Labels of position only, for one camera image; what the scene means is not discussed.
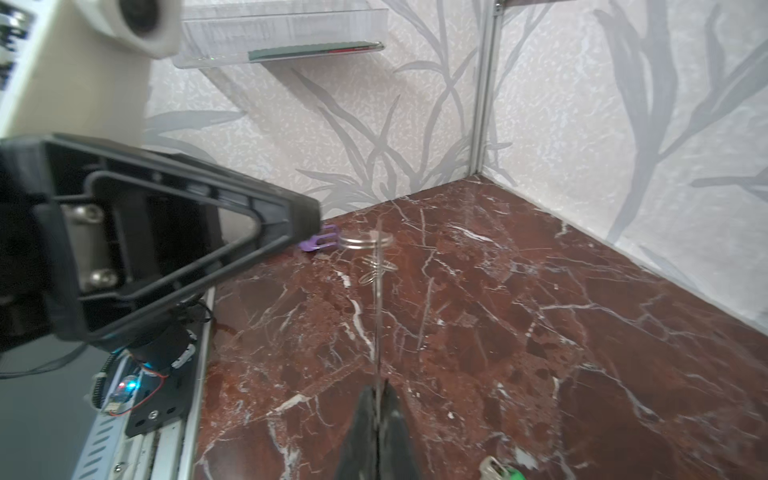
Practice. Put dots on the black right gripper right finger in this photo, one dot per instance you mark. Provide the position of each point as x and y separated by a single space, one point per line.
396 457

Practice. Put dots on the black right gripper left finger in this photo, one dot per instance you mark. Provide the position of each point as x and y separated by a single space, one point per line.
359 450

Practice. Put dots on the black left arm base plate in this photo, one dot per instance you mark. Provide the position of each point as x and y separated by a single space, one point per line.
168 357

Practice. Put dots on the key with green tag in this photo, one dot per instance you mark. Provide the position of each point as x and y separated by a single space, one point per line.
492 469

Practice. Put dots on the purple toy rake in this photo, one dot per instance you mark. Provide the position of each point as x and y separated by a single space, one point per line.
327 237

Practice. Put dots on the clear plastic wall tray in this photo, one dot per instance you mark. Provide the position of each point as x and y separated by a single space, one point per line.
243 32

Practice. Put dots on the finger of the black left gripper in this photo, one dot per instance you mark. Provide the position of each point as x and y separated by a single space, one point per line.
101 241

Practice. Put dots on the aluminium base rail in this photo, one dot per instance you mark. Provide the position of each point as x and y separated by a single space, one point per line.
165 453

